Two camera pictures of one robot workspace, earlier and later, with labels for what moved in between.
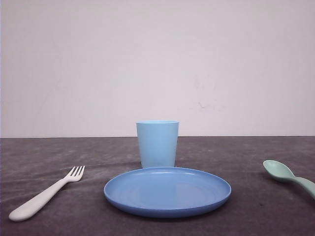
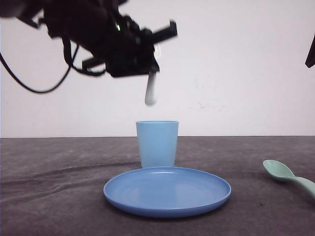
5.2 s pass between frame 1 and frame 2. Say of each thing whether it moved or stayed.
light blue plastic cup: stayed
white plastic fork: moved
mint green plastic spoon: stayed
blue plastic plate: stayed
